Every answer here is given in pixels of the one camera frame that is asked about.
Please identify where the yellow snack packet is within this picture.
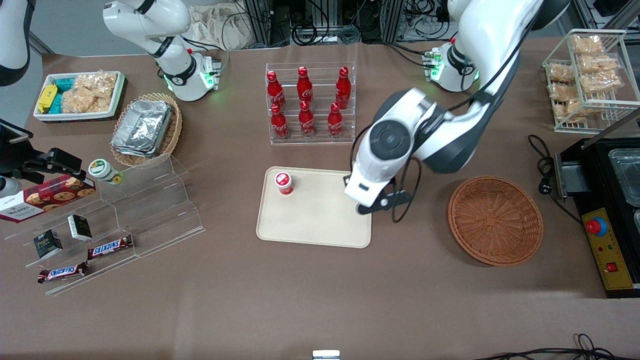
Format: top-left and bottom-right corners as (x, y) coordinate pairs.
(37, 84), (58, 113)

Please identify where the aluminium profile frame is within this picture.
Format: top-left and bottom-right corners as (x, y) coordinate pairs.
(382, 0), (406, 43)
(245, 0), (291, 48)

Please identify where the white rectangular bin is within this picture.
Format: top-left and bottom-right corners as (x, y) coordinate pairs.
(33, 70), (128, 123)

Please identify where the cream plastic tray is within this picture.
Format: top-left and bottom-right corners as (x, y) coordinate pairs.
(256, 166), (373, 249)

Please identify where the red lidded small cup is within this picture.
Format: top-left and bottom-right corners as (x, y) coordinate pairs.
(274, 171), (295, 196)

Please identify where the clear acrylic tiered stand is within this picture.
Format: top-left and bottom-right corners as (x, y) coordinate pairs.
(4, 154), (206, 297)

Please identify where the round brown wicker basket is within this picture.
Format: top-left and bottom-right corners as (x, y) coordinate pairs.
(447, 175), (544, 267)

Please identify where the small black box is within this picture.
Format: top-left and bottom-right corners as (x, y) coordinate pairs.
(67, 214), (93, 242)
(33, 230), (64, 260)

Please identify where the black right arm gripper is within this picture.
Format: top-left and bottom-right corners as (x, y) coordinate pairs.
(0, 145), (84, 183)

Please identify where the white crumpled cloth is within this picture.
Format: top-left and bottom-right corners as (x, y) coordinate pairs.
(187, 2), (263, 51)

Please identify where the black heating machine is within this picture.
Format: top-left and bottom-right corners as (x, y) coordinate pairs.
(552, 107), (640, 299)

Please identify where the bagged crispy snack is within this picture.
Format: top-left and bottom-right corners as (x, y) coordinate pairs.
(570, 34), (605, 56)
(549, 82), (578, 103)
(555, 100), (596, 123)
(548, 62), (576, 83)
(580, 72), (623, 95)
(579, 54), (621, 75)

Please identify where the white wire rack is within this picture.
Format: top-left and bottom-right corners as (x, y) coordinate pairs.
(542, 29), (640, 135)

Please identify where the green lidded white jar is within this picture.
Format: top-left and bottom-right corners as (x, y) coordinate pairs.
(88, 158), (124, 186)

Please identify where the black power cable with plug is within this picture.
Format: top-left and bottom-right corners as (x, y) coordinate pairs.
(527, 134), (583, 223)

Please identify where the aluminium foil container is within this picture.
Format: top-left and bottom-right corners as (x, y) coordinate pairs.
(112, 100), (173, 151)
(111, 142), (166, 159)

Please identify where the clear bag of crackers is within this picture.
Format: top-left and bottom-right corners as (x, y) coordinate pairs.
(75, 72), (118, 96)
(62, 90), (113, 115)

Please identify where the black floor cable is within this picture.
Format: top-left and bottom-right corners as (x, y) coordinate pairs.
(472, 334), (640, 360)

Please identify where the red tartan cookie box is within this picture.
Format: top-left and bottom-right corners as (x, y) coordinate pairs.
(0, 175), (97, 224)

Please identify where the red cola bottle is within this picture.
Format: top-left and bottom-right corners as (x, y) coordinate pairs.
(266, 70), (287, 111)
(297, 66), (314, 105)
(270, 103), (291, 140)
(327, 102), (345, 139)
(335, 66), (352, 110)
(298, 100), (317, 139)

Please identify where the oval wicker basket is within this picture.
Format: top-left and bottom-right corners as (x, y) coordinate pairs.
(110, 92), (184, 168)

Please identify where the Snickers chocolate bar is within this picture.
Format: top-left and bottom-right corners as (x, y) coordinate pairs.
(87, 235), (134, 260)
(37, 261), (90, 284)

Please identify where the yellow machine control panel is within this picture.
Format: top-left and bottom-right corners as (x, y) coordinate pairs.
(581, 207), (635, 291)

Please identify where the grey metal machine lid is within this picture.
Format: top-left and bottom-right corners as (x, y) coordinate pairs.
(581, 107), (640, 151)

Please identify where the metal pan in machine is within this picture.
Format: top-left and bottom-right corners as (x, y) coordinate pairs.
(607, 148), (640, 208)

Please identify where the clear acrylic bottle rack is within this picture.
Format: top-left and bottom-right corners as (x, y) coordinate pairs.
(265, 62), (357, 146)

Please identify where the black metal machine side box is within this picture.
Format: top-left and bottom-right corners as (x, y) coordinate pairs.
(554, 154), (592, 201)

